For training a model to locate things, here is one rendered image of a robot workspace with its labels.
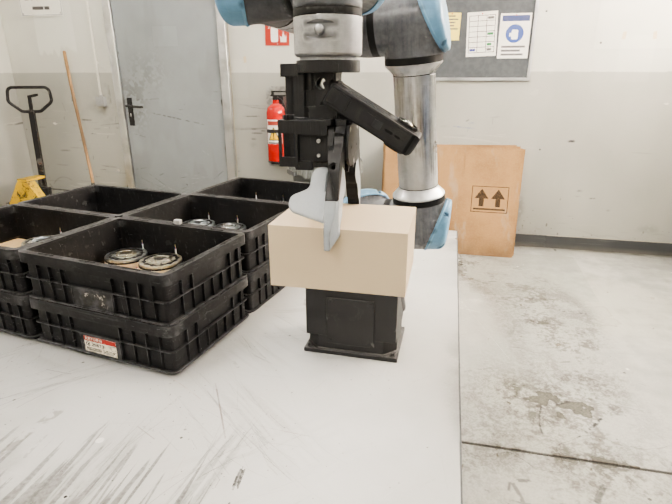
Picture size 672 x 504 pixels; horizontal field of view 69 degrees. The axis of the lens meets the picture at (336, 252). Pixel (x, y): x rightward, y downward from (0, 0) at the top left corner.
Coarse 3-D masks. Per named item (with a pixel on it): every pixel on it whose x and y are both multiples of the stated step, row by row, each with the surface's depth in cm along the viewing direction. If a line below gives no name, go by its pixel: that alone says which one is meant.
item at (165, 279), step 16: (96, 224) 125; (160, 224) 126; (176, 224) 125; (48, 240) 113; (240, 240) 116; (32, 256) 104; (48, 256) 102; (208, 256) 105; (80, 272) 100; (96, 272) 98; (112, 272) 97; (128, 272) 95; (144, 272) 94; (176, 272) 95; (192, 272) 100
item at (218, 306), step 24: (240, 288) 118; (48, 312) 110; (72, 312) 105; (96, 312) 102; (192, 312) 102; (216, 312) 112; (240, 312) 122; (48, 336) 113; (72, 336) 108; (96, 336) 105; (120, 336) 103; (144, 336) 101; (168, 336) 97; (192, 336) 105; (216, 336) 113; (120, 360) 104; (144, 360) 103; (168, 360) 100; (192, 360) 104
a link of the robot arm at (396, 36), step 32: (384, 0) 92; (416, 0) 90; (384, 32) 93; (416, 32) 91; (448, 32) 95; (416, 64) 94; (416, 96) 98; (416, 160) 103; (416, 192) 106; (416, 224) 108; (448, 224) 112
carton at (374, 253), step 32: (288, 224) 57; (320, 224) 56; (352, 224) 56; (384, 224) 56; (288, 256) 57; (320, 256) 56; (352, 256) 55; (384, 256) 54; (320, 288) 58; (352, 288) 57; (384, 288) 56
